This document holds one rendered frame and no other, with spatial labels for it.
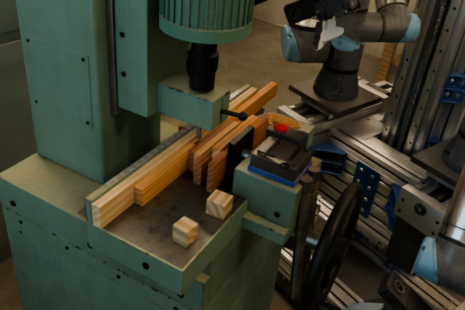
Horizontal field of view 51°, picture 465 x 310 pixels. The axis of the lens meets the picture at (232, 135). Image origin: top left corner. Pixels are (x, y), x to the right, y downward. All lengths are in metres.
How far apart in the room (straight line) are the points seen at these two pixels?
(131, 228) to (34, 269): 0.50
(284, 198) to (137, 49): 0.40
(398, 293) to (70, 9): 0.78
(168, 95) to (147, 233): 0.29
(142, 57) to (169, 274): 0.41
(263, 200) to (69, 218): 0.42
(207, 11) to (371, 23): 0.54
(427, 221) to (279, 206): 0.51
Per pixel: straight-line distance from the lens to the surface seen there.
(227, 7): 0.87
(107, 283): 1.16
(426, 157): 1.43
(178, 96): 1.00
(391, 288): 0.89
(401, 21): 1.31
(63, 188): 1.18
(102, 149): 1.11
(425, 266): 0.94
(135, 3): 0.95
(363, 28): 1.26
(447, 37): 1.47
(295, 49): 1.51
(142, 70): 0.99
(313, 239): 1.04
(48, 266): 1.30
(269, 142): 0.98
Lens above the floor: 1.51
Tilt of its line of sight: 31 degrees down
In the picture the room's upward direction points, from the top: 6 degrees clockwise
